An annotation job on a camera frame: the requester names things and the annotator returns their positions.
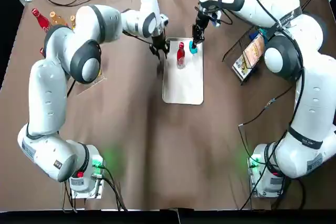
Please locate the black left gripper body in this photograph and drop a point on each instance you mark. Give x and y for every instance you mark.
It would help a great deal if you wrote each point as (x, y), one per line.
(158, 39)

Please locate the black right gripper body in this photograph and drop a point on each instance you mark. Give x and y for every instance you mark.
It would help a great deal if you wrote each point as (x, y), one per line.
(200, 28)

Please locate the teal chips packet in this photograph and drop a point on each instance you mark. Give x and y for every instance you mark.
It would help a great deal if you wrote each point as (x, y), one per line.
(193, 51)

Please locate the red cola bottle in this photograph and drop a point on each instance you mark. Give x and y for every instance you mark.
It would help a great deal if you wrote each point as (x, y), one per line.
(181, 56)
(42, 51)
(42, 22)

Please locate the white rectangular tray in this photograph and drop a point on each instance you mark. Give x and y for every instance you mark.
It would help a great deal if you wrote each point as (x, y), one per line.
(183, 87)

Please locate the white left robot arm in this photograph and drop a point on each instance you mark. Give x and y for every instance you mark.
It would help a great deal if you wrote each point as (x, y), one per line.
(47, 98)

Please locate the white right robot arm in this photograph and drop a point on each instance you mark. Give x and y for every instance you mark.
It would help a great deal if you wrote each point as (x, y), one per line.
(312, 98)

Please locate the clear acrylic shelf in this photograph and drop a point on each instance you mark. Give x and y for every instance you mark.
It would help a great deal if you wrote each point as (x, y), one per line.
(97, 81)

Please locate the white cartoon snack packet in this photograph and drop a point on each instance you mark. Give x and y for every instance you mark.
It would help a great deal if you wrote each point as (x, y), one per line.
(242, 65)

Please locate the blue snack packet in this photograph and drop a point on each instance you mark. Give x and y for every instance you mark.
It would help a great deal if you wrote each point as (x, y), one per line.
(253, 35)

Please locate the orange beige snack packet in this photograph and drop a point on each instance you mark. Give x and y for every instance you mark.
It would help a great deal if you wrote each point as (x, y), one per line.
(256, 48)

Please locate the yellow drink bottle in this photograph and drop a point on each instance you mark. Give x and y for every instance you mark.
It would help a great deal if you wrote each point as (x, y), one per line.
(73, 22)
(100, 72)

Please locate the orange juice bottle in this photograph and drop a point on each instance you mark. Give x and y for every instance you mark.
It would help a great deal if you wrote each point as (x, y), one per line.
(57, 19)

